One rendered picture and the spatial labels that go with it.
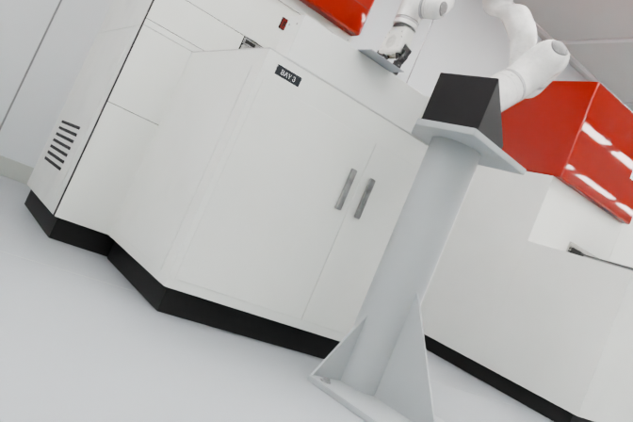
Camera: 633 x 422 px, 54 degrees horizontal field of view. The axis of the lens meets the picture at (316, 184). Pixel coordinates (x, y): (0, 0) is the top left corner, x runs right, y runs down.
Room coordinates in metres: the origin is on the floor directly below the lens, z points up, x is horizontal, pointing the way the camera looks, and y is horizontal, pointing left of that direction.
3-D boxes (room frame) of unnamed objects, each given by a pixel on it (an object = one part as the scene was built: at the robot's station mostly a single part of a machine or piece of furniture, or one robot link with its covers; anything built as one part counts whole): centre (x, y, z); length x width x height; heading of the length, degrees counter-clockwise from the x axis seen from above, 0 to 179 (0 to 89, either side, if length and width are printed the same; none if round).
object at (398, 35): (2.03, -0.06, 1.08); 0.10 x 0.07 x 0.11; 33
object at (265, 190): (2.27, 0.04, 0.41); 0.96 x 0.64 x 0.82; 123
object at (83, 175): (2.68, 0.64, 0.41); 0.82 x 0.70 x 0.82; 123
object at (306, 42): (1.97, 0.02, 0.89); 0.55 x 0.09 x 0.14; 123
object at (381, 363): (1.82, -0.42, 0.41); 0.51 x 0.44 x 0.82; 42
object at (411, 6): (2.03, -0.07, 1.22); 0.09 x 0.08 x 0.13; 54
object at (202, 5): (2.39, 0.45, 1.02); 0.81 x 0.03 x 0.40; 123
